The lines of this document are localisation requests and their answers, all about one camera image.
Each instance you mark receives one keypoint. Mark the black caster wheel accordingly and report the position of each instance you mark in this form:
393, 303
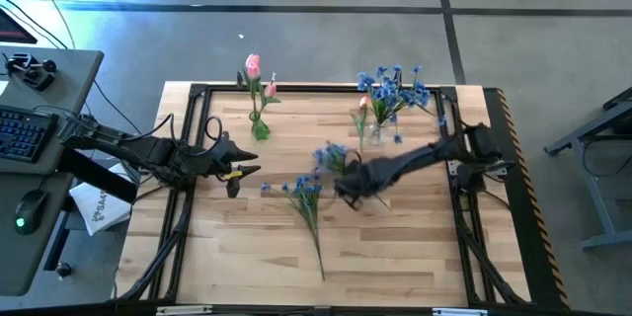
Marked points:
64, 270

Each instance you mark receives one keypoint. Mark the black clamp device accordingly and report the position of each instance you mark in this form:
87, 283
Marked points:
32, 76

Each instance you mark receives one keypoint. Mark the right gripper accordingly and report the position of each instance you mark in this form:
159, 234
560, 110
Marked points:
365, 175

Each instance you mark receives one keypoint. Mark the green glass vase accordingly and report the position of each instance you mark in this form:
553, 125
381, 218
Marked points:
260, 131

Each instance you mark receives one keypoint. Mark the black computer mouse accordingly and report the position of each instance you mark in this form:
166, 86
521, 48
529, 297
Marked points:
30, 210

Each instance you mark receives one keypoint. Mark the grey desk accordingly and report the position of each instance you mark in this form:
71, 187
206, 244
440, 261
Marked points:
74, 74

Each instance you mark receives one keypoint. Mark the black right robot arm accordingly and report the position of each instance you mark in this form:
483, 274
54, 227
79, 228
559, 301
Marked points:
419, 155

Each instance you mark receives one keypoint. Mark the black keyboard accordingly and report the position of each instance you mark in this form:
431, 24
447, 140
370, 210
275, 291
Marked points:
24, 133

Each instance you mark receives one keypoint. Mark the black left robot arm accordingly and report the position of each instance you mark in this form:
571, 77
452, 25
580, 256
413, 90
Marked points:
148, 150

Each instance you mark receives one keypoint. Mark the black flat bar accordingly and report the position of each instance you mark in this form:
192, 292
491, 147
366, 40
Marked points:
99, 175

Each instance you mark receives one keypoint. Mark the grey metal cart frame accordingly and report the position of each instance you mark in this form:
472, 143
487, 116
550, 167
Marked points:
607, 240

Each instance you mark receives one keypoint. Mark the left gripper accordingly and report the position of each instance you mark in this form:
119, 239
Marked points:
214, 158

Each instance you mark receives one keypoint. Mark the white frame bracket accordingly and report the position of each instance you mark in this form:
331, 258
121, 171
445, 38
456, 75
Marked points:
459, 312
182, 310

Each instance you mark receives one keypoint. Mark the clear glass vase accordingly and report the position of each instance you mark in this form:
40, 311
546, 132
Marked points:
377, 135

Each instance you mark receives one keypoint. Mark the black aluminium table frame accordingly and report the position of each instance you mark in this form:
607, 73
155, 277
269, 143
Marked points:
321, 87

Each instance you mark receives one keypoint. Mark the black monitor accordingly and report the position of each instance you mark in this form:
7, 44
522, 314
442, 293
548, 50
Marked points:
15, 29

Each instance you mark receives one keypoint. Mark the pink artificial tulip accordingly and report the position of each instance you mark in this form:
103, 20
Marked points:
252, 59
254, 73
364, 102

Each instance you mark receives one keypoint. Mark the pink tulip with white tag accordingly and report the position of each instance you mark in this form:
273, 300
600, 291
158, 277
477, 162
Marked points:
270, 90

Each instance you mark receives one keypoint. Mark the blue artificial flower bunch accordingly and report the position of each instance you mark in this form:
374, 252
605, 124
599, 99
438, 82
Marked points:
333, 155
390, 96
306, 195

